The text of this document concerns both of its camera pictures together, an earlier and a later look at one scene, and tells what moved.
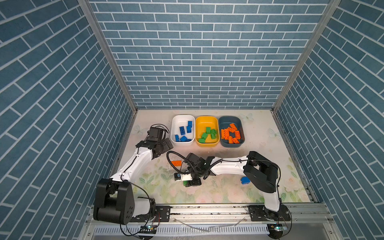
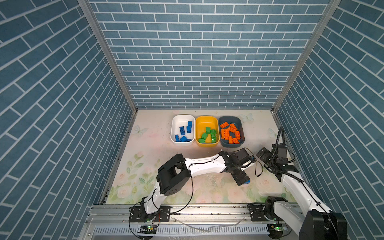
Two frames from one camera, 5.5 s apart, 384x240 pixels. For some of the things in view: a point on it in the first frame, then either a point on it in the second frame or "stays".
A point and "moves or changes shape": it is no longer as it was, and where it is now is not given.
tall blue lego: [182, 130] stays
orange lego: [237, 135] stays
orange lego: [235, 141] stays
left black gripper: [166, 147] → [239, 176]
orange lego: [233, 127] stays
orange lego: [232, 129] stays
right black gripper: [191, 183] → [264, 156]
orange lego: [177, 163] moves or changes shape
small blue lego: [183, 139] stays
